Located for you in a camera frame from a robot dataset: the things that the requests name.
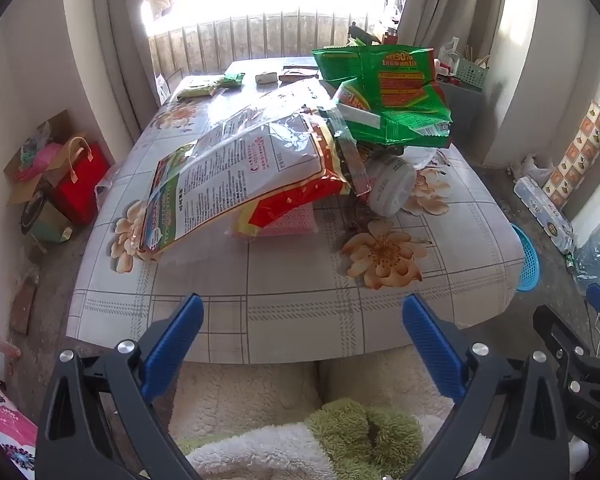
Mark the blue plastic basket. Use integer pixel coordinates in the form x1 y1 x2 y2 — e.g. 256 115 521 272
510 223 542 293

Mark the large printed plastic food bag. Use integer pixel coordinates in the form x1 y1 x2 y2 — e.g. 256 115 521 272
139 81 376 256

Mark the green snack bag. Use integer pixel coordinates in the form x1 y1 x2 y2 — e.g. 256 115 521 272
311 44 453 150

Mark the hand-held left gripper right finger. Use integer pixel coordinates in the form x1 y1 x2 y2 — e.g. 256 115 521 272
401 294 573 480

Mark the brown board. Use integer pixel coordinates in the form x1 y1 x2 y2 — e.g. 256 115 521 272
10 277 37 336

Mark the yellow green packet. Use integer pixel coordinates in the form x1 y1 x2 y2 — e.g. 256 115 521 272
176 79 220 101

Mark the green plastic crate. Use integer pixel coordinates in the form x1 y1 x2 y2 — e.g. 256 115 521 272
452 57 491 92

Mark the white plastic bottle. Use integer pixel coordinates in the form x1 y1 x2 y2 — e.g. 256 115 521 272
362 152 418 217

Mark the pink floral bag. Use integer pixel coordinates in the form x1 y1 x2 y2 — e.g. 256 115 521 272
0 372 40 471

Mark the tile print roll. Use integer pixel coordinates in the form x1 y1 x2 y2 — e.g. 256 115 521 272
542 101 600 208

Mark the wrapped paper roll pack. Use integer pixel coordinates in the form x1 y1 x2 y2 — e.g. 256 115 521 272
512 176 576 253

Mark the cardboard box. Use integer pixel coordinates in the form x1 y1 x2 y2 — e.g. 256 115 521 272
5 110 88 206

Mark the crumpled white plastic bag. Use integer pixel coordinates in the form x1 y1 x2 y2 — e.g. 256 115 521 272
520 155 553 186

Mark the plastic wrapped water jug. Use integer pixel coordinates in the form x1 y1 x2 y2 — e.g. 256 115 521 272
572 220 600 281

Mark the green square box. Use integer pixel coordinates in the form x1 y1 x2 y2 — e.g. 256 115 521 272
21 191 76 243

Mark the grey cabinet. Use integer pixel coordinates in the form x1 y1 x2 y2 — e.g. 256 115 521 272
435 77 491 166

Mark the green fleece cloth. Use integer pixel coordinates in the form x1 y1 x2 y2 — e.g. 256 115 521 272
177 399 426 480

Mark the pink sponge cloth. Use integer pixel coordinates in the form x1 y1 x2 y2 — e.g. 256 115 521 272
232 202 318 238

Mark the red gift bag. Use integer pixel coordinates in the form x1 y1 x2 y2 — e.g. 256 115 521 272
55 136 112 226

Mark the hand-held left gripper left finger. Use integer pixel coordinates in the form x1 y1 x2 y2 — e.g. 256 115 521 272
35 292 205 480

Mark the beige curtain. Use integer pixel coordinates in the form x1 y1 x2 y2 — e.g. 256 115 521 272
62 0 156 161
397 0 511 56

